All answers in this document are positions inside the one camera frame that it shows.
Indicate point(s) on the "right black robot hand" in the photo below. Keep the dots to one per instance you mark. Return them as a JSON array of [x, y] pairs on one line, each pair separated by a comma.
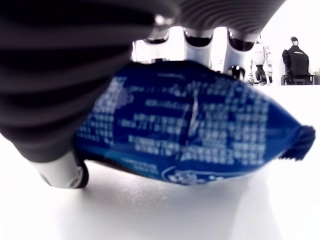
[[50, 75]]

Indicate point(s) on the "blue Oreo cookie packet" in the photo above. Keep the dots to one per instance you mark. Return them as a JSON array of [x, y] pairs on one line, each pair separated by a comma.
[[187, 125]]

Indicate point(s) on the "white humanoid robot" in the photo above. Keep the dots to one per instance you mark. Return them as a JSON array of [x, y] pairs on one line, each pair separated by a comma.
[[260, 55]]

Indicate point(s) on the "seated figure in black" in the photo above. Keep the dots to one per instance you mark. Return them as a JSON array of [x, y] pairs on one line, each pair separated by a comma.
[[296, 60]]

